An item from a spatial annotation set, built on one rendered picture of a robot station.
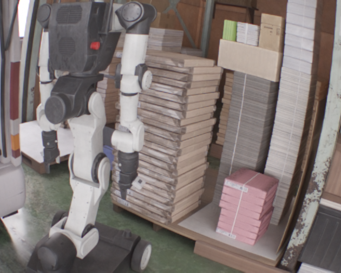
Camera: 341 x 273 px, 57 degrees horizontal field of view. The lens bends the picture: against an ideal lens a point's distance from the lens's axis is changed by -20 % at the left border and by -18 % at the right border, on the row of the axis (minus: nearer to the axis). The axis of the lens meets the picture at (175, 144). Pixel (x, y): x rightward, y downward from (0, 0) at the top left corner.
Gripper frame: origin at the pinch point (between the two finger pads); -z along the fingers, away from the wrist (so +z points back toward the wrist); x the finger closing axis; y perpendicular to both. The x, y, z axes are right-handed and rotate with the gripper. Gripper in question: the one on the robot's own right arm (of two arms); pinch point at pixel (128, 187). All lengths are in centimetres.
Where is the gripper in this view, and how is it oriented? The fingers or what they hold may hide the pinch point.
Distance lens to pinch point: 163.6
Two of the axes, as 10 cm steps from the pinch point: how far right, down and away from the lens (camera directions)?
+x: 3.2, -4.5, 8.4
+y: -9.5, -2.1, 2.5
